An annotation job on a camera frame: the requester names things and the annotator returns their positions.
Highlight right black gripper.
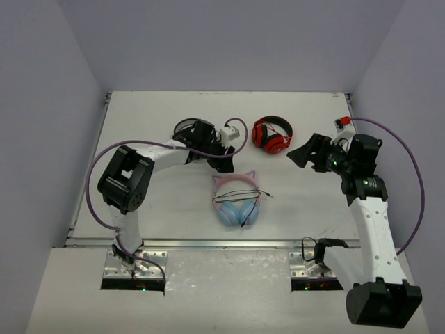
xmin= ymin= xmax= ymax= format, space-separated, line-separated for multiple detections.
xmin=288 ymin=134 xmax=354 ymax=177

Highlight black headphone audio cable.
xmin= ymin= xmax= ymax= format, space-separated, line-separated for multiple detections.
xmin=211 ymin=189 xmax=275 ymax=229

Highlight pink blue cat-ear headphones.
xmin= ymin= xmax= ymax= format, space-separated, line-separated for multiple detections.
xmin=211 ymin=170 xmax=264 ymax=227

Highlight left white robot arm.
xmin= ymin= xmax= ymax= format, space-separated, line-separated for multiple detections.
xmin=91 ymin=118 xmax=240 ymax=269

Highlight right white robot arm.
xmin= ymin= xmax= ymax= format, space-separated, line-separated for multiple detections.
xmin=287 ymin=134 xmax=423 ymax=329

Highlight red black headphones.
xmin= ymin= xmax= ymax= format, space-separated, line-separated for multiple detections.
xmin=251 ymin=116 xmax=293 ymax=154

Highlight white black headphones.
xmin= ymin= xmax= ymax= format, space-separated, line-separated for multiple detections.
xmin=172 ymin=118 xmax=197 ymax=139

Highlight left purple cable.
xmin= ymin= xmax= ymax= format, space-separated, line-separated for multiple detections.
xmin=85 ymin=118 xmax=248 ymax=283

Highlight purple cable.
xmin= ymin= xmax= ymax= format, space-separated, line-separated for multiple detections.
xmin=85 ymin=118 xmax=248 ymax=283
xmin=349 ymin=116 xmax=427 ymax=255

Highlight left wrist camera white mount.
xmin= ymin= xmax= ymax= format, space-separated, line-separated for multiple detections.
xmin=218 ymin=125 xmax=240 ymax=152

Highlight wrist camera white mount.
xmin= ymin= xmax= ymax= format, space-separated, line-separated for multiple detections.
xmin=218 ymin=125 xmax=240 ymax=152
xmin=331 ymin=116 xmax=356 ymax=146

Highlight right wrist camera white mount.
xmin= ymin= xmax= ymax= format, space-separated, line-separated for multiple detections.
xmin=331 ymin=116 xmax=356 ymax=146

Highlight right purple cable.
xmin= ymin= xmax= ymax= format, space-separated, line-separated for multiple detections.
xmin=349 ymin=116 xmax=427 ymax=255

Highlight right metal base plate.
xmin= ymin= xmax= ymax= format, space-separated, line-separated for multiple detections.
xmin=289 ymin=251 xmax=335 ymax=279

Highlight metal base plate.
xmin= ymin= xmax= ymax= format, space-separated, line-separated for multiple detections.
xmin=289 ymin=251 xmax=335 ymax=279
xmin=104 ymin=249 xmax=168 ymax=279

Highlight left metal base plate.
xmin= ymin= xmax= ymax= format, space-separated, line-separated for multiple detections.
xmin=104 ymin=249 xmax=168 ymax=279

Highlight aluminium front table rail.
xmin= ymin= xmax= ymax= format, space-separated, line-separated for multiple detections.
xmin=65 ymin=237 xmax=362 ymax=250

